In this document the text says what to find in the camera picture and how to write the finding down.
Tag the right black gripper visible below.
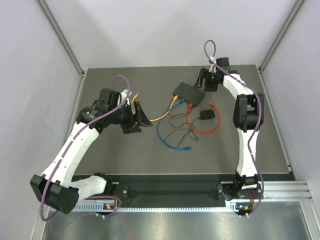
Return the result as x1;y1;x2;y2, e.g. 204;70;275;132
193;68;220;92

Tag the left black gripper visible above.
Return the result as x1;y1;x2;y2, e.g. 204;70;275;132
108;100;153;134

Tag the black network switch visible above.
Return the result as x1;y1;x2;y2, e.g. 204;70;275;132
173;82;205;107

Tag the yellow ethernet cable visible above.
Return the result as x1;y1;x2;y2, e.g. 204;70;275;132
130;92;179;122

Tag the blue ethernet cable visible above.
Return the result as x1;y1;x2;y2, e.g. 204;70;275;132
156;98;194;151

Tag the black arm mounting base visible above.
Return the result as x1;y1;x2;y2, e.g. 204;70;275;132
104;173;262;209

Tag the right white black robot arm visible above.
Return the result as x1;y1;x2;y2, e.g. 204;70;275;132
194;56;264;198

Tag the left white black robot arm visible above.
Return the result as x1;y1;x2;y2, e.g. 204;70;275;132
30;88;153;214

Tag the black power adapter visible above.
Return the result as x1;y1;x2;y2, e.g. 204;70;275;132
199;109;216;121

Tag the red ethernet cable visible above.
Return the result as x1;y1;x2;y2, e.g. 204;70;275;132
185;101;221;134

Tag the thin black power cord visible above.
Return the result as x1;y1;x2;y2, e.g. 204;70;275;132
164;102;201;150

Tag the grey slotted cable duct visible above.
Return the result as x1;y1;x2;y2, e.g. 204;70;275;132
49;201;253;213

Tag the aluminium frame rail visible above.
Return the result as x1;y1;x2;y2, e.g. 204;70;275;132
262;181;313;202

